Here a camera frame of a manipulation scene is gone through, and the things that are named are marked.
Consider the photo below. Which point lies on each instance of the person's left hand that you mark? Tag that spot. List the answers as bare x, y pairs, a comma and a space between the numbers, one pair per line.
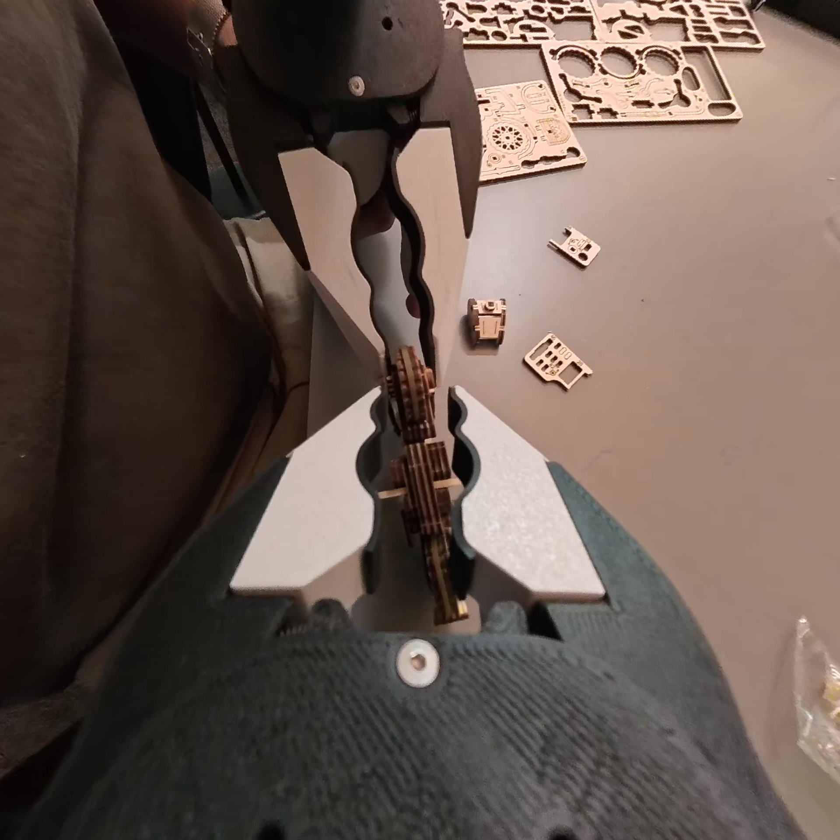
379, 213

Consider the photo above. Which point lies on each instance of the wooden puzzle sheet round holes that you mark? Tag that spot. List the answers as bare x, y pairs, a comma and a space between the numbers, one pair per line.
489, 34

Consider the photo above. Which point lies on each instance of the small wooden grid piece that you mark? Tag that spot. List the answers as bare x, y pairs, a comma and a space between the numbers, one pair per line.
564, 371

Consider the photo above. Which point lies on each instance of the engraved wooden puzzle sheet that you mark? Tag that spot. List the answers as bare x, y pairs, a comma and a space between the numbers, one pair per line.
558, 161

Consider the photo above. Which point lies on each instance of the person in brown shirt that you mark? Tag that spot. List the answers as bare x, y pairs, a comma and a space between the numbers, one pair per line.
98, 328

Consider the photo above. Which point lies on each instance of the wooden gear assembly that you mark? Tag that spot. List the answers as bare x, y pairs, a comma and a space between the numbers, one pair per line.
420, 472

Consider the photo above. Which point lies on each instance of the clear plastic parts bag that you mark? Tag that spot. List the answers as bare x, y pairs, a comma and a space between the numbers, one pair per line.
820, 695

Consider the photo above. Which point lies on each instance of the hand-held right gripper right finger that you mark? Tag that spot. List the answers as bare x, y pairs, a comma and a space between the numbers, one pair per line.
525, 525

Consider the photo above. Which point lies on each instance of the wooden puzzle sheet small cutouts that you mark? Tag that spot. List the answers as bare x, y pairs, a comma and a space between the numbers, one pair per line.
610, 19

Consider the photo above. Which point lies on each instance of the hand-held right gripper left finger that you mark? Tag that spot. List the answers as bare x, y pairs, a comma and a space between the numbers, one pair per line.
305, 525

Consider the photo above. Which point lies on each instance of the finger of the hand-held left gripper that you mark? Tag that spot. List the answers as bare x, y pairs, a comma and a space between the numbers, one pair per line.
321, 216
436, 197

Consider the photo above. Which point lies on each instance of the large wooden puzzle sheet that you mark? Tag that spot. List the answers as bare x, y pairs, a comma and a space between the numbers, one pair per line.
710, 75

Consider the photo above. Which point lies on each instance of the small wooden cube assembly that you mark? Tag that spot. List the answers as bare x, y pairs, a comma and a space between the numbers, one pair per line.
487, 323

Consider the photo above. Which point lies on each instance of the small notched wooden piece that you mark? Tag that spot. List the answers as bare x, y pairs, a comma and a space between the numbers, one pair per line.
577, 249

